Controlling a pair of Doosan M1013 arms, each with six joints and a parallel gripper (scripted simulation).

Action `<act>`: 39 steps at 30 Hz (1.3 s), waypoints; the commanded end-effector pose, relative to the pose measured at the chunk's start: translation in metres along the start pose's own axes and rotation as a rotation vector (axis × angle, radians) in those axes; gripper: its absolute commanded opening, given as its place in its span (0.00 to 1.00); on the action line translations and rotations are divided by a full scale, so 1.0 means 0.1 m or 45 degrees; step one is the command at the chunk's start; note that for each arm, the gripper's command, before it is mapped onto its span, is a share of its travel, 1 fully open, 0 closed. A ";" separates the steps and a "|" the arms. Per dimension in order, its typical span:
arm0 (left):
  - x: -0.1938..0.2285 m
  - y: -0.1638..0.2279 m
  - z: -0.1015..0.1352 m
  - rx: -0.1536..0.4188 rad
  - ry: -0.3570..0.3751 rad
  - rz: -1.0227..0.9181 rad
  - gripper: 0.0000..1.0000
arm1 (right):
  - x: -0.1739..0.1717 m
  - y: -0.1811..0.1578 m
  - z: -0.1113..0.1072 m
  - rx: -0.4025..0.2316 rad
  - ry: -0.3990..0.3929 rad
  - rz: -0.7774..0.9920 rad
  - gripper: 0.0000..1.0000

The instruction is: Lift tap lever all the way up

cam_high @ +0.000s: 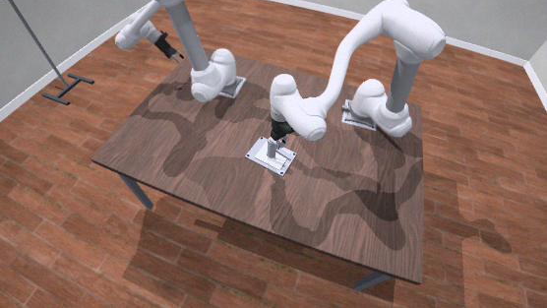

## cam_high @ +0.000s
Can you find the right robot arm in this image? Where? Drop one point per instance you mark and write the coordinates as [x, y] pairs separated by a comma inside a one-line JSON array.
[[208, 78]]

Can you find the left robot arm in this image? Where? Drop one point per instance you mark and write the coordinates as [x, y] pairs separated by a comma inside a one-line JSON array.
[[416, 38]]

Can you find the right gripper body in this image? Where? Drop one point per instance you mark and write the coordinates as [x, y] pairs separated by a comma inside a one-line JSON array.
[[160, 42]]

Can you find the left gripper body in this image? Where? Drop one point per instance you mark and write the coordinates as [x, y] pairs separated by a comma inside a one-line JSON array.
[[280, 127]]

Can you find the grey tap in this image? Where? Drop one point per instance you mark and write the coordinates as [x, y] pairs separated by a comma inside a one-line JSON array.
[[270, 155]]

